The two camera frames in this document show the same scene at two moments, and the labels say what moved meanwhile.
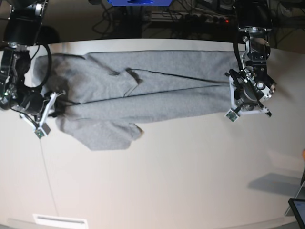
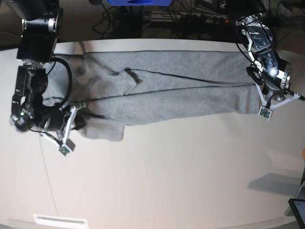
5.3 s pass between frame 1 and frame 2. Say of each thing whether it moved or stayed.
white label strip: stayed
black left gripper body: moved
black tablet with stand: stayed
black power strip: stayed
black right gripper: moved
